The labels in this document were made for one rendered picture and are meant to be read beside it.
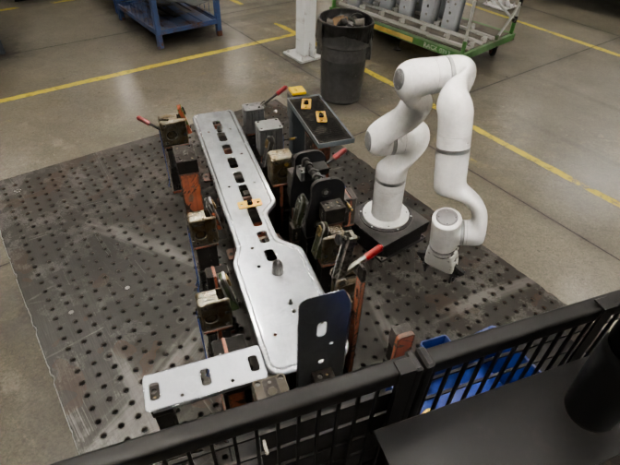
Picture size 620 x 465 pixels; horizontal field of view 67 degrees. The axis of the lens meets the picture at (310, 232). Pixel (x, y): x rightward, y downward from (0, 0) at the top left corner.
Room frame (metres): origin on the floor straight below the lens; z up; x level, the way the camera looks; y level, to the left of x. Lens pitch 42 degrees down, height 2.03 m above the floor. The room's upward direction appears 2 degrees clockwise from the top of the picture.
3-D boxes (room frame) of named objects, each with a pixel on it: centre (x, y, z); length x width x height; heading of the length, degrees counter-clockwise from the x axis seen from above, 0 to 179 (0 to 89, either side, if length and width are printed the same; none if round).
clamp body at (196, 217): (1.17, 0.35, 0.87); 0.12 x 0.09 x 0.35; 111
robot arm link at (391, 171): (1.51, -0.33, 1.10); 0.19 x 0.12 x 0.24; 103
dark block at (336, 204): (1.15, -0.07, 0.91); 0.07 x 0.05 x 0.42; 111
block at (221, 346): (0.71, 0.20, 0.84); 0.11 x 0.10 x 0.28; 111
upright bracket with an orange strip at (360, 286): (0.81, -0.13, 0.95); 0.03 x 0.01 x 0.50; 21
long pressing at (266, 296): (1.30, 0.23, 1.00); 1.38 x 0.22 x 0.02; 21
